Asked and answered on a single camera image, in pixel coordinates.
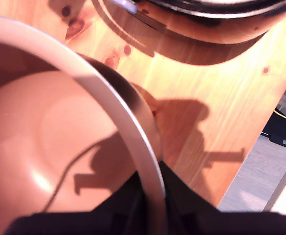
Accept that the beige rice cooker pot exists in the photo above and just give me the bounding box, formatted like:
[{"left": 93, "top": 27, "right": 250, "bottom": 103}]
[{"left": 0, "top": 13, "right": 167, "bottom": 235}]

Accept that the large black rice cooker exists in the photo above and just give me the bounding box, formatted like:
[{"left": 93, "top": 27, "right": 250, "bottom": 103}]
[{"left": 91, "top": 0, "right": 286, "bottom": 45}]

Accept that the pale grey cooker handle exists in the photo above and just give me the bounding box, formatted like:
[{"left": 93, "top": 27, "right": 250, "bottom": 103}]
[{"left": 112, "top": 0, "right": 139, "bottom": 14}]

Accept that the black box on floor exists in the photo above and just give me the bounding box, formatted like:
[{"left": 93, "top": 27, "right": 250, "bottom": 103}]
[{"left": 260, "top": 93, "right": 286, "bottom": 153}]

